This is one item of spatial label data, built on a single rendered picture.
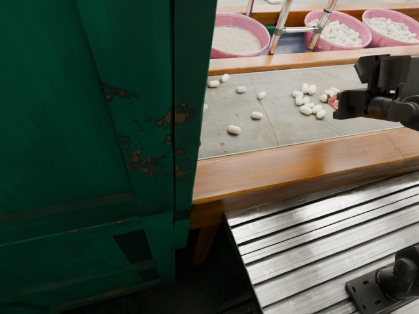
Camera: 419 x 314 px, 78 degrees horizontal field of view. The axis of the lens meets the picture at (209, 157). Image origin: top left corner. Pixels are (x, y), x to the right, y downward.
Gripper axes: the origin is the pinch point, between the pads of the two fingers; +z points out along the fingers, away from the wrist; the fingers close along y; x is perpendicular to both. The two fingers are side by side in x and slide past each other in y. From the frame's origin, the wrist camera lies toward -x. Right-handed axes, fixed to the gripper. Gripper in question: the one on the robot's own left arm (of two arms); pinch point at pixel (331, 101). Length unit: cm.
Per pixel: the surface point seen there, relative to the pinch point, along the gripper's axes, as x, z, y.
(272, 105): 0.8, 11.0, 11.6
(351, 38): -19, 34, -37
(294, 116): 4.2, 6.9, 6.6
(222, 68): -11.2, 21.4, 23.1
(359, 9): -32, 46, -50
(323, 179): 17.2, -10.2, 9.2
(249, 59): -13.3, 23.9, 12.9
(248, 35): -22.6, 39.8, 5.8
